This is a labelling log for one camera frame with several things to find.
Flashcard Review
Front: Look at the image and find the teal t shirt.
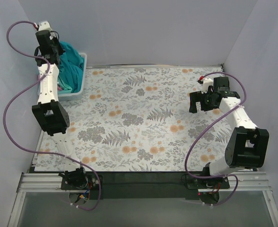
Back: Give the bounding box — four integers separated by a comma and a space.
59, 41, 85, 82

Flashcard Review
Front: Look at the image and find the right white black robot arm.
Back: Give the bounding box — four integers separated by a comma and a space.
189, 76, 269, 190

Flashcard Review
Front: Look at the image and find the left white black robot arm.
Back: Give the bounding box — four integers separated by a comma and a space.
32, 30, 88, 189

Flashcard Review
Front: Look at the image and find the mint green shirt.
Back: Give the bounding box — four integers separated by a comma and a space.
57, 77, 73, 94

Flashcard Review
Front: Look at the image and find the white plastic laundry basket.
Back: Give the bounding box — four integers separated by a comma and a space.
36, 53, 87, 104

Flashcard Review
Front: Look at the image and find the floral patterned table mat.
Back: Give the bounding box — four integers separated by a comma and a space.
34, 67, 253, 172

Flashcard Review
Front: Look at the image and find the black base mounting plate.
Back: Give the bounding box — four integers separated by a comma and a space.
60, 172, 231, 201

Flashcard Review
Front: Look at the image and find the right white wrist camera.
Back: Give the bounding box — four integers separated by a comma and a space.
198, 76, 213, 93

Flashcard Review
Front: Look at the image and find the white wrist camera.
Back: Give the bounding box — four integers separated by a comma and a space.
35, 21, 52, 31
198, 76, 213, 93

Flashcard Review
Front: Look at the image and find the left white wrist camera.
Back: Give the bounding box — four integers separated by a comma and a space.
35, 21, 52, 31

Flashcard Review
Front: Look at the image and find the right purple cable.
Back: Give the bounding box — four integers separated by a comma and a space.
184, 71, 248, 206

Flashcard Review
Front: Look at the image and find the purple cable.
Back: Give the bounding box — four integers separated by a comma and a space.
184, 71, 248, 206
2, 21, 102, 211

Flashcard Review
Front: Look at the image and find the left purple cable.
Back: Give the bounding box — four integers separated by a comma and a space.
2, 21, 102, 211

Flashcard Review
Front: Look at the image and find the aluminium frame rail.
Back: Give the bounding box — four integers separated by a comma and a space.
17, 171, 272, 192

